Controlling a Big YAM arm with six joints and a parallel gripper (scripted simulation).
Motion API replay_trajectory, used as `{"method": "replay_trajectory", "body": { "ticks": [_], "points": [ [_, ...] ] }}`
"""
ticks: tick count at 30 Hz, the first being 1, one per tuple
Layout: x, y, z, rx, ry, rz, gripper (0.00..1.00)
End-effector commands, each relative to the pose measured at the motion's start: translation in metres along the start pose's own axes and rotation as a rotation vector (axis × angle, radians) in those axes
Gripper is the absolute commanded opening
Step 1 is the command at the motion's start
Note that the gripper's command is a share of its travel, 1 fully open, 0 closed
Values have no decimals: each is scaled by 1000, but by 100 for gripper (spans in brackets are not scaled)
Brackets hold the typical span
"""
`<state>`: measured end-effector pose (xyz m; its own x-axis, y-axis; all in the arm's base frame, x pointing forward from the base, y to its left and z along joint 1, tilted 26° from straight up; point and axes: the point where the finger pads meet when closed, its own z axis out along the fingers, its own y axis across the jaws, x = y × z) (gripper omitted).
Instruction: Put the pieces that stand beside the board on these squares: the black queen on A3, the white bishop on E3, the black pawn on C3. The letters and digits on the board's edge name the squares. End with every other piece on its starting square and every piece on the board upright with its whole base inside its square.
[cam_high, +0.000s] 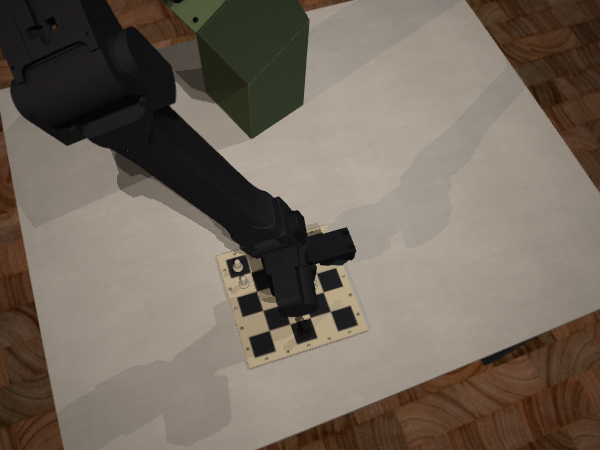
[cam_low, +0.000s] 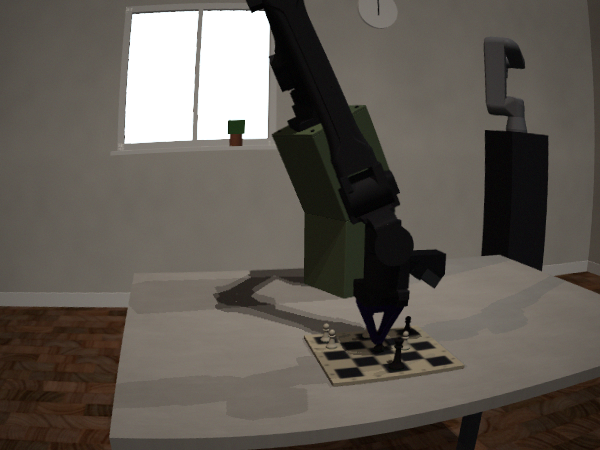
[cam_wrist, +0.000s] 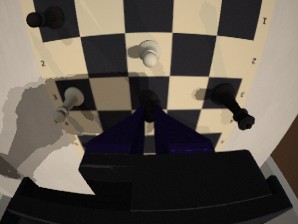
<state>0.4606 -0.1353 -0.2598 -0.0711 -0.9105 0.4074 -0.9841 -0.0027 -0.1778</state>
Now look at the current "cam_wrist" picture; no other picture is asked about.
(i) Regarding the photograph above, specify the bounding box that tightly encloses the white pawn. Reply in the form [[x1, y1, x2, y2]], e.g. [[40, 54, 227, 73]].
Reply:
[[138, 40, 161, 68]]

